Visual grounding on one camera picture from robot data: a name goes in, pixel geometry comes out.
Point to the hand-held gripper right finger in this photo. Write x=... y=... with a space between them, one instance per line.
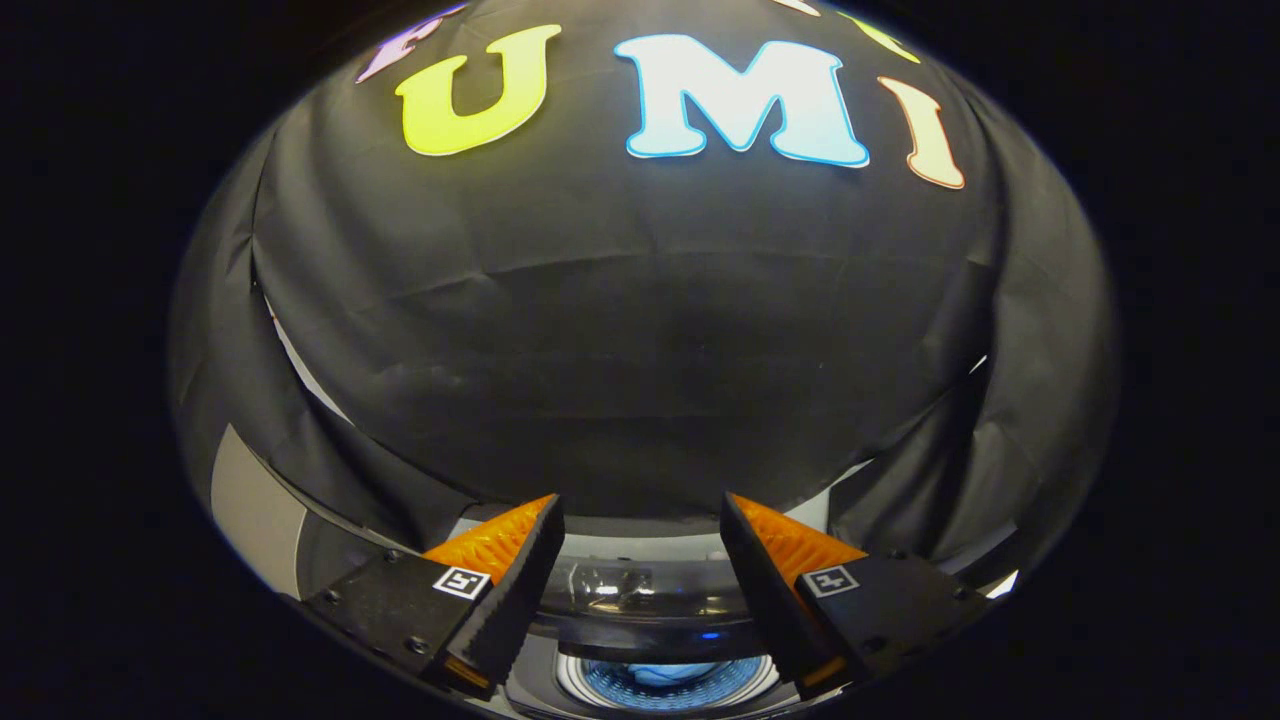
x=768 y=600

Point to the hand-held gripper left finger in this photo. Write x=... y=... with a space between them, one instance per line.
x=510 y=600

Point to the light blue polo shirt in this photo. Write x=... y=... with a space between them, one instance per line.
x=665 y=675

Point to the grey cabinet with black top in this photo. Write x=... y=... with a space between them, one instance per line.
x=255 y=520

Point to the black backdrop cloth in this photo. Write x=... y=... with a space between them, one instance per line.
x=620 y=350

